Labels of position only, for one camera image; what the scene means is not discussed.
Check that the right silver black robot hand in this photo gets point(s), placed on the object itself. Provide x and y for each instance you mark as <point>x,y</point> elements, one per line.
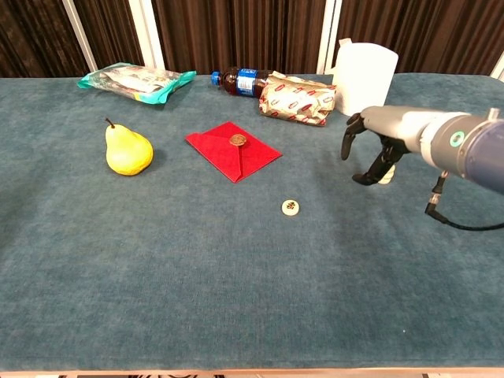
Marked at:
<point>393,122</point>

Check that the wooden token top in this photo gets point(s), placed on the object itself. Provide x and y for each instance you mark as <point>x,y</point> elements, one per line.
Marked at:
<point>390,173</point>

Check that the wooden token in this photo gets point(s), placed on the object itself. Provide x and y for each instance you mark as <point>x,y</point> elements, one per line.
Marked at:
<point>291,207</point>
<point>390,173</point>
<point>385,182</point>

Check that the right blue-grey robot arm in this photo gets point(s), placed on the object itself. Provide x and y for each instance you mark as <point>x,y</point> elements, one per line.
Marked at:
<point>480,153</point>

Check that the white toilet paper roll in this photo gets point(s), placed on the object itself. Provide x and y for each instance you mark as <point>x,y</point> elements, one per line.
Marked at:
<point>364,78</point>

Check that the beige red-printed paper wrapped package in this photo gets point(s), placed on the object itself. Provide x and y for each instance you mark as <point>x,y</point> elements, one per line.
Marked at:
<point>299,102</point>

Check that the small cola bottle blue cap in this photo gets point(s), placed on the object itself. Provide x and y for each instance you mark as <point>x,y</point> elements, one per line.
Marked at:
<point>244,82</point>

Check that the red envelope with gold seal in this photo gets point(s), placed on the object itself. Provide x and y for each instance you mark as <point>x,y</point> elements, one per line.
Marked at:
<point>220,153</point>

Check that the dark pleated curtain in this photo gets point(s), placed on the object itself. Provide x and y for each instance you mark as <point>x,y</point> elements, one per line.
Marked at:
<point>236,35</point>

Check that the teal clear snack bag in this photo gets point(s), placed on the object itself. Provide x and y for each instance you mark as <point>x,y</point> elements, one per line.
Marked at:
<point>134,82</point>

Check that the yellow pear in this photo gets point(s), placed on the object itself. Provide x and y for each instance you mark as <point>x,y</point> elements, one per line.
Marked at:
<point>128,153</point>

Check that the teal blue table cloth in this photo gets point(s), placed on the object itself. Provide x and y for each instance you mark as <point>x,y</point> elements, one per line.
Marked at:
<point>157,275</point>

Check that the white partition post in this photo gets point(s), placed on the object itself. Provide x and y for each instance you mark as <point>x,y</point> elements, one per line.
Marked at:
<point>499,67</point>
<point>330,35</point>
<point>80,37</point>
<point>147,35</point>

